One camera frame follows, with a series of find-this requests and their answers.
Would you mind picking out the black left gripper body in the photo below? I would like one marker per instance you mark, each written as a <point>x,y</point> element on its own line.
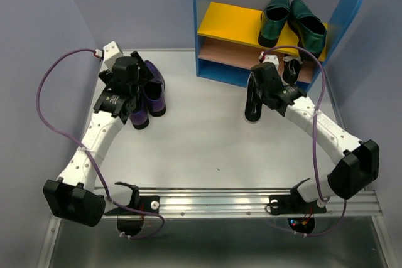
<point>144,74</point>

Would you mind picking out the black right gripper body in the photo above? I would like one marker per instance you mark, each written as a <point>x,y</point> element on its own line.
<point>264,94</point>

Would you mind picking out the black sneaker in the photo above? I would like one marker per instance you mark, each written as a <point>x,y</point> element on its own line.
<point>292,67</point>
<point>253,108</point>

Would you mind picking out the purple loafer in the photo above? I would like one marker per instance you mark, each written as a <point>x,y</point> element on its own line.
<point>154,92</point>
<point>139,117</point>

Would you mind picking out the green loafer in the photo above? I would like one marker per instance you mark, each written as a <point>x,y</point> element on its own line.
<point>273,19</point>
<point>309,29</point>

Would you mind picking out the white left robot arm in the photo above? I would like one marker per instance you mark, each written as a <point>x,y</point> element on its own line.
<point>80,194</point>

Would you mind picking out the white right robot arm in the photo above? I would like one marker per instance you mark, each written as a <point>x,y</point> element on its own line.
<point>356,162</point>

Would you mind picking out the blue and yellow shoe shelf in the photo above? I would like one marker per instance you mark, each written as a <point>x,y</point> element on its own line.
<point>226,38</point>

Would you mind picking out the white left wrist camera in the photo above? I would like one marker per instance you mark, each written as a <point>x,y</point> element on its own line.
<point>111,52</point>

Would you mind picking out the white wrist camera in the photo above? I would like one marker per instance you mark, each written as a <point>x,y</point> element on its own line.
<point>111,52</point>
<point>269,59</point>

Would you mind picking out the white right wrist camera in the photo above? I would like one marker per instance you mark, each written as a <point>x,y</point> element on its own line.
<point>269,59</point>

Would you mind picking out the aluminium mounting rail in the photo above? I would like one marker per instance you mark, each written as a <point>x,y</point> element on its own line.
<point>242,203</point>

